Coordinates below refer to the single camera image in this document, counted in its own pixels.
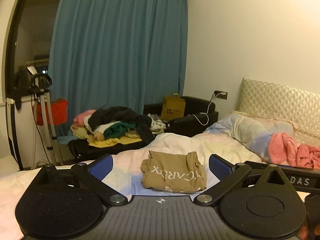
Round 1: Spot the green garment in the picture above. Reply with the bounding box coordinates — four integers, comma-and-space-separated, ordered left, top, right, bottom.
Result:
103, 122, 137, 139

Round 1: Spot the black sofa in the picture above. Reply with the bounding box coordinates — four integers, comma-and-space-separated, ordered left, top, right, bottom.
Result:
68, 95, 219, 159

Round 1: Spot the pink towel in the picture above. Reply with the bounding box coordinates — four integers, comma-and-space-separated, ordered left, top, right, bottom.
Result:
268, 132, 320, 170

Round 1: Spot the white panel with black frame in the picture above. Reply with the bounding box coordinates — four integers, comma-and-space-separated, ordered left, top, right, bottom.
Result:
5, 96, 24, 171

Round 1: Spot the brown paper bag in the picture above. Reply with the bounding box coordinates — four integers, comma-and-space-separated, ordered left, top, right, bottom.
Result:
160, 92, 186, 121

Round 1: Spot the bright yellow garment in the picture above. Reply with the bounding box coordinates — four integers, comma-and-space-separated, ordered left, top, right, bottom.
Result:
88, 133, 144, 148

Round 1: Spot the red cloth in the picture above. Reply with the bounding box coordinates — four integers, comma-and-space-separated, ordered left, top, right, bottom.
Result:
33, 98, 69, 126

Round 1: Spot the pink garment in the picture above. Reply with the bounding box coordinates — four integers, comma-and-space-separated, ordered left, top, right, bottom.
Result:
73, 109, 97, 128

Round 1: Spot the cream quilted headboard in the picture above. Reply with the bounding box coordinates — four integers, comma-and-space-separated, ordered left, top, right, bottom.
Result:
236, 77, 320, 141

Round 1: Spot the pastel duvet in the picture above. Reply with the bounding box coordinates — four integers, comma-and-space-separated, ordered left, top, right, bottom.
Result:
192, 110, 320, 167

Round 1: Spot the tan hooded sweatshirt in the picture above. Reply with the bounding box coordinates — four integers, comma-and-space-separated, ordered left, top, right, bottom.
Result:
140, 150, 208, 194

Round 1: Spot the white charger cable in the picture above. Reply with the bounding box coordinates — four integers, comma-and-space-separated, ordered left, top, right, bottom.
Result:
187, 92, 223, 126

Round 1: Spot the pale yellow knitted garment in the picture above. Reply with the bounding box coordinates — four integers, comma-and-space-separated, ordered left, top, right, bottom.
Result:
70, 125, 91, 141

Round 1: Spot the wide blue curtain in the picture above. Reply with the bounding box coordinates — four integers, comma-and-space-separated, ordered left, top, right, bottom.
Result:
48, 0, 189, 141

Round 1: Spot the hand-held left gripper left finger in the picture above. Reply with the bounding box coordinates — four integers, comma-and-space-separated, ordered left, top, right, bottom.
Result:
34, 153, 128, 204

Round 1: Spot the dark window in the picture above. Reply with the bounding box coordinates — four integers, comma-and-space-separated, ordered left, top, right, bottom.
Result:
5, 0, 67, 98

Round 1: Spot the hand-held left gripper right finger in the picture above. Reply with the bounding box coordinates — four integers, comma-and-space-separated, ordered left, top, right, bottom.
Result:
194, 154, 290, 204

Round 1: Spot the light blue cloth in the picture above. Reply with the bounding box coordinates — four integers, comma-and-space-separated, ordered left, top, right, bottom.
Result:
57, 135, 76, 145

